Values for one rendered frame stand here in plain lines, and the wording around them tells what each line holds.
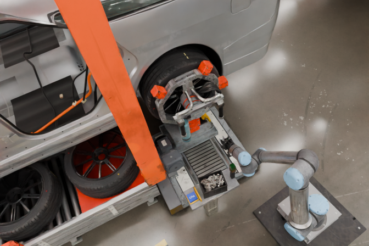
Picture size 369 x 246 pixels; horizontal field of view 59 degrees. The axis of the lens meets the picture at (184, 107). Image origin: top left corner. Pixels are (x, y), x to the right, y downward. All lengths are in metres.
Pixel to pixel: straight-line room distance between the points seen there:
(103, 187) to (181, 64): 1.20
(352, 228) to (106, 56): 2.21
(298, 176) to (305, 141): 1.60
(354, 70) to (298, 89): 0.70
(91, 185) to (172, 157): 0.72
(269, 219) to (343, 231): 0.54
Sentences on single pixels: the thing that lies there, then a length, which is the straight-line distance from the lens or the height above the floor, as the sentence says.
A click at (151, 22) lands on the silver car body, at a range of 2.21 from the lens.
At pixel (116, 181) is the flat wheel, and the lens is 2.82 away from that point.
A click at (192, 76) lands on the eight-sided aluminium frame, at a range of 2.46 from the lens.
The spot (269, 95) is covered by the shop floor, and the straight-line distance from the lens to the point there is 3.78.
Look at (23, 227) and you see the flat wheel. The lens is 3.00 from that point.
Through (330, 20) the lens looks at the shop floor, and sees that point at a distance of 4.81.
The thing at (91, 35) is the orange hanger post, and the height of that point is 2.07.
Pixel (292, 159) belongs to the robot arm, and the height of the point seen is 1.09.
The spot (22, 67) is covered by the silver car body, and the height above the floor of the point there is 0.95.
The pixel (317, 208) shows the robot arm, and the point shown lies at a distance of 2.49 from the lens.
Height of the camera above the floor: 2.95
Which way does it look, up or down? 53 degrees down
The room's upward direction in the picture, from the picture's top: 11 degrees counter-clockwise
